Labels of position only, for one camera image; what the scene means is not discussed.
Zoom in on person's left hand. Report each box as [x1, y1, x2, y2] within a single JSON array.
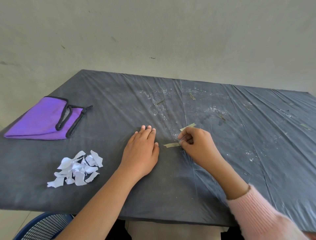
[[118, 125, 160, 184]]

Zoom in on person's right hand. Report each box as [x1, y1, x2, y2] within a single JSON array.
[[177, 127, 229, 175]]

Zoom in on gathered paper scraps pile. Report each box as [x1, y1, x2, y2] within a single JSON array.
[[47, 150, 104, 188]]

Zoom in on person's right forearm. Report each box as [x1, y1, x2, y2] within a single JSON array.
[[207, 161, 309, 240]]

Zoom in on person's left forearm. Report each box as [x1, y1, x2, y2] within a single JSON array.
[[55, 169, 139, 240]]

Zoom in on person's black trousers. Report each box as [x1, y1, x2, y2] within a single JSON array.
[[105, 219, 245, 240]]

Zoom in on purple cloth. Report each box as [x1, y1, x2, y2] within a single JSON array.
[[4, 96, 93, 141]]

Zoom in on dark grey covered table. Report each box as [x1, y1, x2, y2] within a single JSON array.
[[0, 69, 316, 233]]

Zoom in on blue mesh waste basket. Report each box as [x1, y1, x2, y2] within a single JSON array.
[[13, 212, 74, 240]]

